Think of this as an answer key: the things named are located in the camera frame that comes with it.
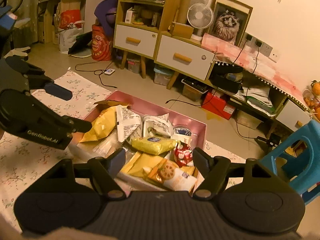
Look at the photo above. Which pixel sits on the long low wooden sideboard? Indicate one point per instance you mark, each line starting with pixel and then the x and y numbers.
pixel 264 101

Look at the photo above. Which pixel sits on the floral tablecloth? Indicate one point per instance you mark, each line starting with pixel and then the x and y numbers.
pixel 85 196

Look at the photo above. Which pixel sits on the small silver blue packet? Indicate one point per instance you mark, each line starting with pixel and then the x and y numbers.
pixel 181 130

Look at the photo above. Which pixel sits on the pink silver cardboard box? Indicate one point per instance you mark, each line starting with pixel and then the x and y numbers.
pixel 84 151

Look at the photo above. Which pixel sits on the wooden shelf cabinet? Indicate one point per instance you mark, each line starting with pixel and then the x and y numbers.
pixel 140 23

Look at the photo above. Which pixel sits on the white shopping bag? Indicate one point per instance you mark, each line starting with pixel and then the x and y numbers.
pixel 67 37

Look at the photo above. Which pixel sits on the small white desk fan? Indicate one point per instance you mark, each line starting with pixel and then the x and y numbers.
pixel 200 17

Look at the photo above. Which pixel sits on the yellow lotus chip packet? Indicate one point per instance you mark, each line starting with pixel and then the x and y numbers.
pixel 160 172

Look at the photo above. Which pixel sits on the blue plastic stool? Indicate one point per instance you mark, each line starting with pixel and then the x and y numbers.
pixel 303 170

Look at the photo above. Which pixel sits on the orange fruit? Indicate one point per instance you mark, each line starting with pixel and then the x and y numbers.
pixel 315 86

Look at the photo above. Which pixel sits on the pink checkered cloth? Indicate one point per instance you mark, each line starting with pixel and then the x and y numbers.
pixel 255 63

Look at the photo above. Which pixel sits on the red cartoon bag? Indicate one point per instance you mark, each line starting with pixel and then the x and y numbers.
pixel 101 44

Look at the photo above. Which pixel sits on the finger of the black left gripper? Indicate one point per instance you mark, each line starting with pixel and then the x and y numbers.
pixel 77 125
pixel 58 91

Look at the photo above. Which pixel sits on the clear biscuit packet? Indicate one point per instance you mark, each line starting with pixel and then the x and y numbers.
pixel 108 145

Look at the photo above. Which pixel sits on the purple hat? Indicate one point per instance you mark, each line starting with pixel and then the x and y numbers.
pixel 105 12

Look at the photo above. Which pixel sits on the black bag in sideboard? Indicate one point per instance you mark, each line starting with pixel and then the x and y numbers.
pixel 226 76

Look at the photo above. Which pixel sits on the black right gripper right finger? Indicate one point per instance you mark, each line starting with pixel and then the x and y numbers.
pixel 214 171

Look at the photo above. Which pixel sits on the white green snack packet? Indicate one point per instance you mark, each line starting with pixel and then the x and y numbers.
pixel 157 126

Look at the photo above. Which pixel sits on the white red-label snack packet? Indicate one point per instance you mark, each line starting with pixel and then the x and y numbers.
pixel 129 124

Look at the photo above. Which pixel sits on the red box under sideboard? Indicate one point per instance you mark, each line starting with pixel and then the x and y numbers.
pixel 215 102

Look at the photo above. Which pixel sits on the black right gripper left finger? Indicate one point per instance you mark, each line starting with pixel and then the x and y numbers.
pixel 104 170

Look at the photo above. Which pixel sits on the large yellow snack bag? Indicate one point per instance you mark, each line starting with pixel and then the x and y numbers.
pixel 103 122

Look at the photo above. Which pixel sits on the framed cat picture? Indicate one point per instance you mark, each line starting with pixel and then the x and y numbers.
pixel 231 18

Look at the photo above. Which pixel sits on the yellow blue-label snack packet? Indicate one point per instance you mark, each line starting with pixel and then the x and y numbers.
pixel 154 145

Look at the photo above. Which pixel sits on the red candy packet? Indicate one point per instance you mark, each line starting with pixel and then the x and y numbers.
pixel 183 154

